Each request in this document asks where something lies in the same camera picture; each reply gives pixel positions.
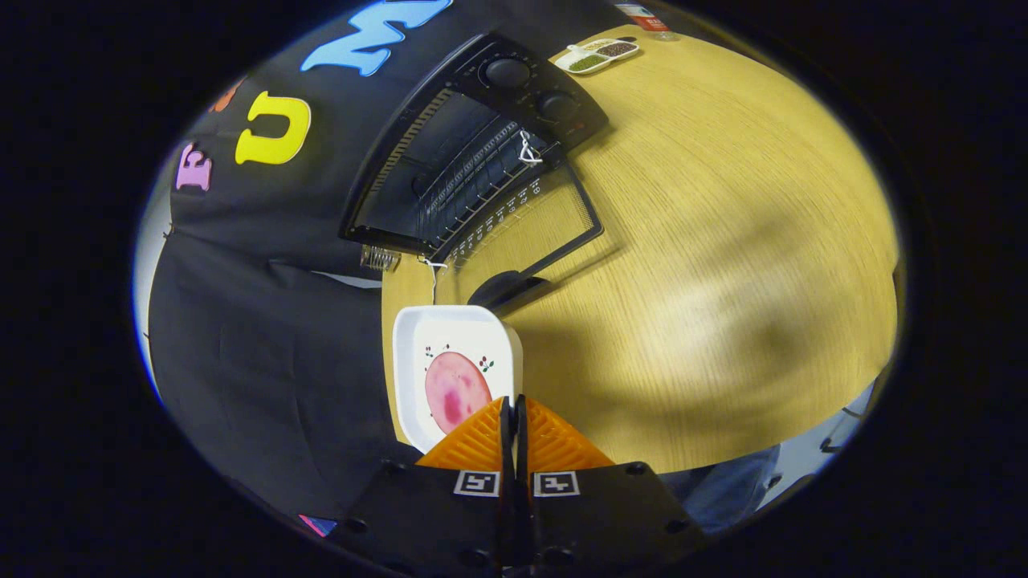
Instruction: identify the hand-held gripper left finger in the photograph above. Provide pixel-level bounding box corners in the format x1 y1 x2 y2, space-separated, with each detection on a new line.
325 396 515 575

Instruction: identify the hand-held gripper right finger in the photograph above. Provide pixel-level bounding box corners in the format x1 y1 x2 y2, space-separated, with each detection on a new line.
514 393 708 575

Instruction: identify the pink ham slice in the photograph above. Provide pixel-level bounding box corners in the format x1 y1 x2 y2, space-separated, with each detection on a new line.
424 351 493 434

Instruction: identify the white square dish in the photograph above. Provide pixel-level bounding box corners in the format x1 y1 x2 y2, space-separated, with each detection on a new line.
392 305 524 455

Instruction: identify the black toaster oven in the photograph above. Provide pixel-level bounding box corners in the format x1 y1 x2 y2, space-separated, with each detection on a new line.
339 32 610 315

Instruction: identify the metal oven rack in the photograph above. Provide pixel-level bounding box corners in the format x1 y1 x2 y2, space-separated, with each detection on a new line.
418 120 563 266

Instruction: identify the person's blue trouser leg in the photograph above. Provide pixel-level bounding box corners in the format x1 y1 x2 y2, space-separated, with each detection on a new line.
659 446 784 535

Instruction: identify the black backdrop cloth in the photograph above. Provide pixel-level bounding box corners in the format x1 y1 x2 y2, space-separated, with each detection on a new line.
149 0 635 539

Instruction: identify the white divided dish with beans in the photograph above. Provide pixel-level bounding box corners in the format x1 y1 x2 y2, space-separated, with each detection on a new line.
554 36 641 75

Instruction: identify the clear plastic water bottle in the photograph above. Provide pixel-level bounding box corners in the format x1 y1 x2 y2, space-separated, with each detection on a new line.
614 2 679 41

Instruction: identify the metal wire basket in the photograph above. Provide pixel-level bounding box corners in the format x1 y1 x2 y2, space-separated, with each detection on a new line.
360 245 402 274

